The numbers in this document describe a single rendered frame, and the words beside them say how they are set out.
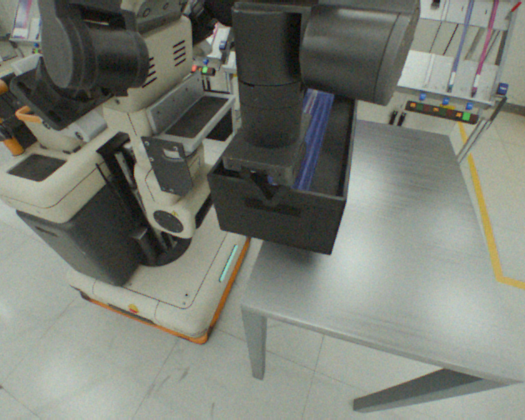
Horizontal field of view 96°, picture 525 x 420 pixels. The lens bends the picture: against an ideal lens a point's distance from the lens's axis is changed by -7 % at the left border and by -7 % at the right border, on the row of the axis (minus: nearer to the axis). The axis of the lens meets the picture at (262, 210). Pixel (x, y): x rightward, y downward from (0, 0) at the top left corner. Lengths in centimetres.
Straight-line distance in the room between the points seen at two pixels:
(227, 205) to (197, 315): 73
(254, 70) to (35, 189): 70
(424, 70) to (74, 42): 148
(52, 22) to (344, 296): 54
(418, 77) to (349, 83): 141
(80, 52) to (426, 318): 61
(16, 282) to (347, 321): 174
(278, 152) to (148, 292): 95
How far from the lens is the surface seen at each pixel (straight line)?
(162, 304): 108
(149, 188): 76
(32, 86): 51
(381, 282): 52
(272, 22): 20
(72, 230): 89
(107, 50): 39
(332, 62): 18
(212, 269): 110
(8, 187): 91
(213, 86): 225
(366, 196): 65
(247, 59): 21
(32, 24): 318
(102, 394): 139
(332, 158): 52
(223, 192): 34
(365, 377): 130
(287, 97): 22
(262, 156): 23
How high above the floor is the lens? 122
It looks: 48 degrees down
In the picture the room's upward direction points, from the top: straight up
